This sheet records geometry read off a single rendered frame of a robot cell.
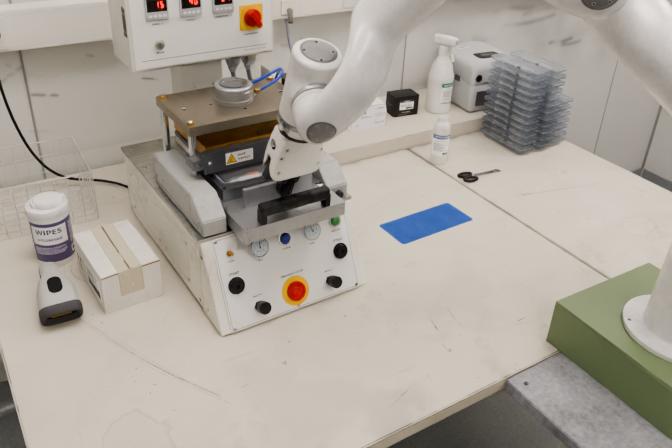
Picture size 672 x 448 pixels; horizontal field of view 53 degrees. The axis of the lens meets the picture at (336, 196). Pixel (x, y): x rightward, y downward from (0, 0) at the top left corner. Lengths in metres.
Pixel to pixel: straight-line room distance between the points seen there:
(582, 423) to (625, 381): 0.11
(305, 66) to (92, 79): 0.95
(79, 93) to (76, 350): 0.79
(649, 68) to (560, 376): 0.59
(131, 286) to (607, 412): 0.92
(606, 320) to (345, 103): 0.65
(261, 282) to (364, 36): 0.55
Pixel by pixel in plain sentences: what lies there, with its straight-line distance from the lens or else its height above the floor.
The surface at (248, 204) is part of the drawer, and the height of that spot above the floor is 0.98.
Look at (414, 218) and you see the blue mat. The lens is 1.71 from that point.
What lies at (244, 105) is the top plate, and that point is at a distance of 1.39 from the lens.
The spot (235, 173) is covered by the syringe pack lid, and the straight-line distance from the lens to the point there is 1.35.
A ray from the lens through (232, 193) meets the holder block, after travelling 1.32.
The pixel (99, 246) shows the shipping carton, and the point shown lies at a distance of 1.47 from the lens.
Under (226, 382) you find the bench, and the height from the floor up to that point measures 0.75.
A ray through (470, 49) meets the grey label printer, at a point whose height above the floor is 0.96.
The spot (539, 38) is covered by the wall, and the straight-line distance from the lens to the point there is 2.81.
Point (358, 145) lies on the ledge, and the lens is 1.96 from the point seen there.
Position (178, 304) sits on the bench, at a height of 0.75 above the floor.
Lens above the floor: 1.63
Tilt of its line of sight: 30 degrees down
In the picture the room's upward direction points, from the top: 3 degrees clockwise
